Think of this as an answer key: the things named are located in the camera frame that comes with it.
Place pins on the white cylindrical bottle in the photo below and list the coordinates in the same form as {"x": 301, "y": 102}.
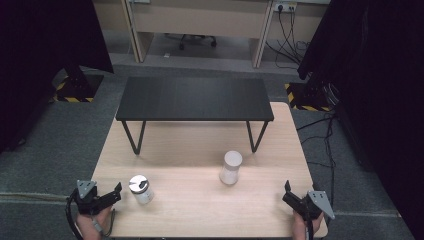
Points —
{"x": 230, "y": 168}

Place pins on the black shelf with metal legs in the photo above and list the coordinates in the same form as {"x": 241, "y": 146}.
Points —
{"x": 195, "y": 100}

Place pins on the glass jar with silver lid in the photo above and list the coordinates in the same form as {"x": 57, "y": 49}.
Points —
{"x": 142, "y": 195}

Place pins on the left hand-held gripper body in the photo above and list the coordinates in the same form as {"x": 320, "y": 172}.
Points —
{"x": 87, "y": 200}

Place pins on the white wall socket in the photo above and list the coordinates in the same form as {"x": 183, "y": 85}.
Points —
{"x": 285, "y": 6}

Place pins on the person's right hand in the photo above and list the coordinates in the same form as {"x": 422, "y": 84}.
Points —
{"x": 300, "y": 228}

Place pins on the stand base with hazard tape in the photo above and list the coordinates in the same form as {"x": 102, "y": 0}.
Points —
{"x": 308, "y": 96}
{"x": 78, "y": 87}

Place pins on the beige office desk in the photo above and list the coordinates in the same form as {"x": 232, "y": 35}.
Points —
{"x": 200, "y": 25}

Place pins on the small white floor scrap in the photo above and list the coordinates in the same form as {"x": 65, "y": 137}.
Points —
{"x": 166, "y": 55}

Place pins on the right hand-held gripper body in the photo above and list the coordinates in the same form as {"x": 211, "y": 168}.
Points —
{"x": 313, "y": 205}

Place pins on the black curtain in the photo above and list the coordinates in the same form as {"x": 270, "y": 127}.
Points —
{"x": 376, "y": 83}
{"x": 40, "y": 60}

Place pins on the black office chair base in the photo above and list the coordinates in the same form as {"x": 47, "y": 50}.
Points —
{"x": 197, "y": 39}

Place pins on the person's left hand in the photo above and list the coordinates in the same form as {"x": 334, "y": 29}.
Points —
{"x": 89, "y": 224}

